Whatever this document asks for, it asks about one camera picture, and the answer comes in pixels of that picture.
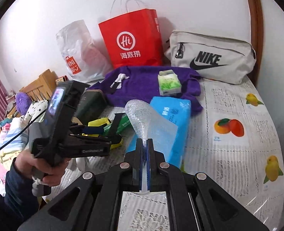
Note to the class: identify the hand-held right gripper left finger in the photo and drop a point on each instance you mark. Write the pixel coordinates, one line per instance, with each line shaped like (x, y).
(139, 166)

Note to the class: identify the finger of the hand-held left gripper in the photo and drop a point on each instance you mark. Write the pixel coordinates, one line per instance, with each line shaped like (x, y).
(92, 131)
(96, 140)

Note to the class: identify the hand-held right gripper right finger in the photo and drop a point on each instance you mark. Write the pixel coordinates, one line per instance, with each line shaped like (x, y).
(151, 166)

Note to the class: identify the yellow soft pouch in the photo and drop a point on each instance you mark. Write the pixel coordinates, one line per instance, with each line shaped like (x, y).
(99, 122)

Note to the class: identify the green snack packet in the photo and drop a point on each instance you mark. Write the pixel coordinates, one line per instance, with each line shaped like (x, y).
(123, 125)

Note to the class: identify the clear bubble wrap sheet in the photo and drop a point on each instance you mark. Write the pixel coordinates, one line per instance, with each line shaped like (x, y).
(145, 120)

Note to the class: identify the purple cloth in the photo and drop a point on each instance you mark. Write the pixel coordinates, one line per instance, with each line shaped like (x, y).
(142, 86)

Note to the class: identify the green tissue packet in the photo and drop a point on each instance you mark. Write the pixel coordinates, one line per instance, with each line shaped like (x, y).
(169, 84)

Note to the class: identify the person's left forearm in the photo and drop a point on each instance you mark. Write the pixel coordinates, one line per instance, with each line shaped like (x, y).
(16, 197)

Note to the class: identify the person's left hand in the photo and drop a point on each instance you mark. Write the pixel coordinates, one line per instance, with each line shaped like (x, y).
(50, 174)

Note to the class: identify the floral pillow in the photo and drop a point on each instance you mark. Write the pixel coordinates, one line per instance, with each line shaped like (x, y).
(35, 112)

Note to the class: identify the dark green tin box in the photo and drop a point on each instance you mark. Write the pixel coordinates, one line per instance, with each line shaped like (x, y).
(91, 104)

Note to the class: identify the patterned book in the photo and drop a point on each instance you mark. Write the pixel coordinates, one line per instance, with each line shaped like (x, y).
(61, 79)

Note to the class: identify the wooden headboard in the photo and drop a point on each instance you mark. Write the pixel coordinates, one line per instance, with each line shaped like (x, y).
(40, 84)

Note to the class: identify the purple plush toy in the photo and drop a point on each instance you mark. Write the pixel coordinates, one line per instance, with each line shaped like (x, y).
(23, 102)

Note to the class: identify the blue tissue pack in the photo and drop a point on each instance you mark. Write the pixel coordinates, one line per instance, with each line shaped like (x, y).
(175, 134)

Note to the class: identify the white plastic bag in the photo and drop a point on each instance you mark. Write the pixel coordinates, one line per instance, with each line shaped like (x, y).
(84, 53)

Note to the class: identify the fruit print tablecloth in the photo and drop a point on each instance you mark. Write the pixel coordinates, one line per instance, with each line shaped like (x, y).
(228, 110)

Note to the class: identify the red paper bag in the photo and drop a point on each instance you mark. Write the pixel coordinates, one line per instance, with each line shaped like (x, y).
(134, 33)

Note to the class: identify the grey waist bag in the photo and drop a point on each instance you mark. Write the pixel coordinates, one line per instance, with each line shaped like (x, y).
(211, 57)

